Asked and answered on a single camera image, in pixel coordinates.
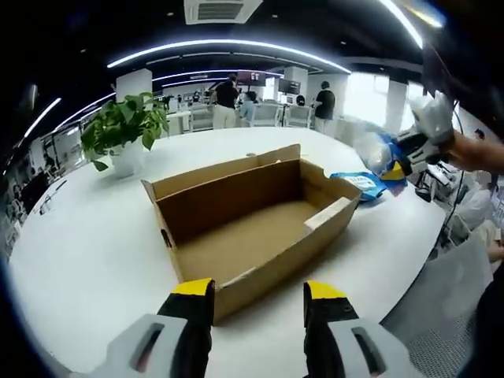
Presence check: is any white office chair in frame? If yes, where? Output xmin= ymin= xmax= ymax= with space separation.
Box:
xmin=251 ymin=104 xmax=283 ymax=128
xmin=285 ymin=106 xmax=313 ymax=128

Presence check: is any brown cardboard shoe box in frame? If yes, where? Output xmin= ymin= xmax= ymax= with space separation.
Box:
xmin=140 ymin=143 xmax=362 ymax=326

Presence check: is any ceiling air vent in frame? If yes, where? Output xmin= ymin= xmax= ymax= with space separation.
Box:
xmin=183 ymin=0 xmax=264 ymax=26

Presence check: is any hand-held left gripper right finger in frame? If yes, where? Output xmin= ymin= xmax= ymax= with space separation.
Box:
xmin=302 ymin=280 xmax=415 ymax=378

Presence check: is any person's right hand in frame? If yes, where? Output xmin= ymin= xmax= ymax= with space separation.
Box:
xmin=428 ymin=131 xmax=476 ymax=169

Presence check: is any black monitor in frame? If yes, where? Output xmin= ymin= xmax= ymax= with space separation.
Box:
xmin=278 ymin=78 xmax=302 ymax=95

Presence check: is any wall display screen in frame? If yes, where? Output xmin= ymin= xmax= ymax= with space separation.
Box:
xmin=235 ymin=70 xmax=268 ymax=88

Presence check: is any green leafy plant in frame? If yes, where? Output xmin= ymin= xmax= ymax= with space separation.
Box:
xmin=80 ymin=92 xmax=170 ymax=172

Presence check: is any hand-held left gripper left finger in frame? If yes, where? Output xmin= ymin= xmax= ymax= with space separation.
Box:
xmin=84 ymin=276 xmax=217 ymax=378

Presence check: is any curved ceiling light strip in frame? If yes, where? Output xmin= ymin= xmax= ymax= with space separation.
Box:
xmin=106 ymin=39 xmax=352 ymax=75

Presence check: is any blue white wipes packet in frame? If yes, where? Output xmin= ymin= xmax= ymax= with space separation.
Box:
xmin=329 ymin=170 xmax=390 ymax=205

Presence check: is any blue clear soft packet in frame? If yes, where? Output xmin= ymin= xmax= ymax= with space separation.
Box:
xmin=352 ymin=120 xmax=409 ymax=183

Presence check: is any person's dark shirt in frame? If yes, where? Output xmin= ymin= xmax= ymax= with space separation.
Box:
xmin=471 ymin=267 xmax=504 ymax=378

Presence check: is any white plant pot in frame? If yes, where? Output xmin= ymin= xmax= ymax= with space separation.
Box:
xmin=109 ymin=142 xmax=146 ymax=177

